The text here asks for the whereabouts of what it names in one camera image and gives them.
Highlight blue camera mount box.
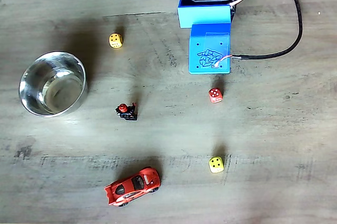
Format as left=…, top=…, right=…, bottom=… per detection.
left=176, top=0, right=235, bottom=76

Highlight pale yellow die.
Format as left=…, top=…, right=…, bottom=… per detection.
left=208, top=156, right=224, bottom=174

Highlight red die white pips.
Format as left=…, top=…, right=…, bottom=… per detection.
left=208, top=86, right=223, bottom=104

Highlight black braided camera cable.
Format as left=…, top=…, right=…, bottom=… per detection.
left=213, top=0, right=303, bottom=69

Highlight shiny steel bowl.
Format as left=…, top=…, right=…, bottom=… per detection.
left=18, top=51, right=88, bottom=119

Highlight black and red lego figure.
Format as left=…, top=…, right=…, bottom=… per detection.
left=115, top=102, right=138, bottom=122

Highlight red toy sports car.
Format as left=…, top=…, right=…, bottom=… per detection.
left=103, top=166, right=162, bottom=208

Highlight orange-yellow die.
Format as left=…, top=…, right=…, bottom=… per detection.
left=108, top=33, right=124, bottom=50

